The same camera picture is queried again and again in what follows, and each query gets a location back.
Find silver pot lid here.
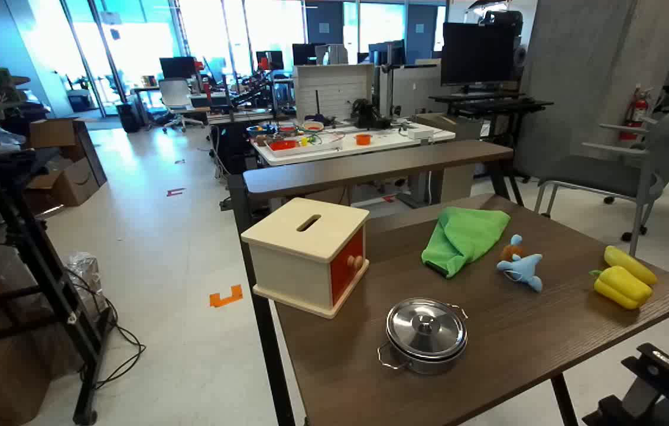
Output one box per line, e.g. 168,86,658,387
385,299,467,359

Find stainless steel pot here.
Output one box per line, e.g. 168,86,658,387
375,299,470,377

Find blue plush toy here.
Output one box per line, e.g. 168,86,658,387
496,234,544,290

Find yellow banana toy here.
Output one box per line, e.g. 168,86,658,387
594,247,658,310

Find brown wooden bench table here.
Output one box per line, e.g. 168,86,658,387
226,139,514,231

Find wooden box with orange drawer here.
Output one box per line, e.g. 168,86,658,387
242,198,369,319

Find white cluttered table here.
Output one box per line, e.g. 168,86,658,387
251,120,457,166

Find green cloth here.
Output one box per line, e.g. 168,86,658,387
420,206,510,279

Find black computer monitor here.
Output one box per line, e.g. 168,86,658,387
439,12,523,86

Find cardboard boxes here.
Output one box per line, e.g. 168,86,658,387
27,119,107,210

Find grey chair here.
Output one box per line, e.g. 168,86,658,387
534,113,669,254

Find red fire extinguisher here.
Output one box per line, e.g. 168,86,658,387
618,86,651,141

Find black metal shelf rack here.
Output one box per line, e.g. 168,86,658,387
0,66,118,426

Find black stand base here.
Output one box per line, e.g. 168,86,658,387
583,342,669,426

